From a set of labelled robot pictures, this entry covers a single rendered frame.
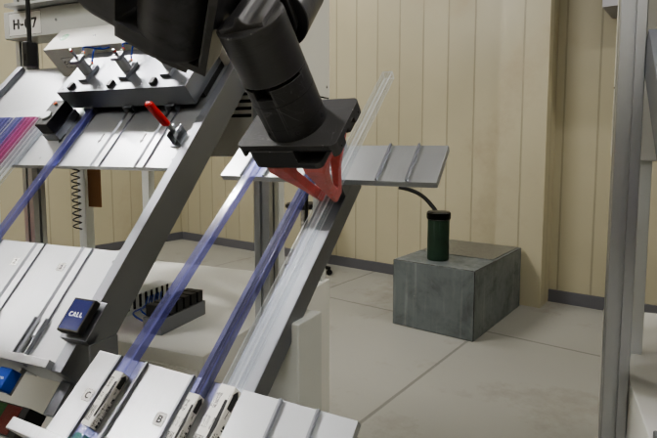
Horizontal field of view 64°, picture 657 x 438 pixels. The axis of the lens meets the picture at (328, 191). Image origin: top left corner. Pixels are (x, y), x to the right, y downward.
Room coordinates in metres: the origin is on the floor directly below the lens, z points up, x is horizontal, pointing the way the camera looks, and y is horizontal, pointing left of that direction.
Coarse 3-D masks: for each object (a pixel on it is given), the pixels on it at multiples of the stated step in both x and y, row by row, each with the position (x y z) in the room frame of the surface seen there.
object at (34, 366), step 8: (0, 352) 0.73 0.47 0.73; (8, 352) 0.73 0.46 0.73; (16, 352) 0.73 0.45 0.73; (0, 360) 0.74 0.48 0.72; (8, 360) 0.72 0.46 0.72; (16, 360) 0.71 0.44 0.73; (24, 360) 0.71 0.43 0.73; (32, 360) 0.71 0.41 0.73; (40, 360) 0.70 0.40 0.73; (48, 360) 0.70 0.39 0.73; (16, 368) 0.76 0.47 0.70; (24, 368) 0.74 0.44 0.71; (32, 368) 0.72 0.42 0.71; (40, 368) 0.70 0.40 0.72; (48, 368) 0.70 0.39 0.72; (40, 376) 0.76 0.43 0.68; (48, 376) 0.74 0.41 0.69; (56, 376) 0.72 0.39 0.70
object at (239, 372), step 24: (384, 72) 0.67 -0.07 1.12; (384, 96) 0.65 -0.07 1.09; (360, 120) 0.61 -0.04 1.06; (360, 144) 0.58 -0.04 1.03; (312, 216) 0.51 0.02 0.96; (312, 240) 0.49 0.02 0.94; (288, 264) 0.47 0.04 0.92; (288, 288) 0.45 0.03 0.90; (264, 312) 0.43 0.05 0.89; (264, 336) 0.42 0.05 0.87; (240, 360) 0.40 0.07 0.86; (240, 384) 0.39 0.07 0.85
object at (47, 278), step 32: (0, 256) 0.91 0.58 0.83; (32, 256) 0.89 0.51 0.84; (64, 256) 0.87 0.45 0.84; (96, 256) 0.85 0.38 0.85; (0, 288) 0.86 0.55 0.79; (32, 288) 0.83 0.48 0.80; (64, 288) 0.82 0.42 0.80; (96, 288) 0.80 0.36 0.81; (0, 320) 0.81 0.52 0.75; (32, 320) 0.78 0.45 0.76; (32, 352) 0.74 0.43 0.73
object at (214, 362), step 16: (304, 192) 0.69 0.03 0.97; (288, 208) 0.68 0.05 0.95; (288, 224) 0.66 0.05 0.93; (272, 240) 0.64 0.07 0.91; (272, 256) 0.62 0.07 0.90; (256, 272) 0.61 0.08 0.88; (256, 288) 0.59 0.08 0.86; (240, 304) 0.58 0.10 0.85; (240, 320) 0.56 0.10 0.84; (224, 336) 0.55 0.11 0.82; (224, 352) 0.54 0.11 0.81; (208, 368) 0.52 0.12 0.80; (208, 384) 0.51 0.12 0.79
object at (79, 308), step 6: (78, 300) 0.73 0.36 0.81; (84, 300) 0.72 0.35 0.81; (72, 306) 0.72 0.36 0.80; (78, 306) 0.72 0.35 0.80; (84, 306) 0.72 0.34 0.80; (90, 306) 0.71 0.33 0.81; (72, 312) 0.72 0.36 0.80; (78, 312) 0.71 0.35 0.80; (84, 312) 0.71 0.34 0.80; (66, 318) 0.71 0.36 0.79; (72, 318) 0.71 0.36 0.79; (78, 318) 0.70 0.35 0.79; (66, 324) 0.70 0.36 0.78; (72, 324) 0.70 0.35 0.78; (78, 324) 0.70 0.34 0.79
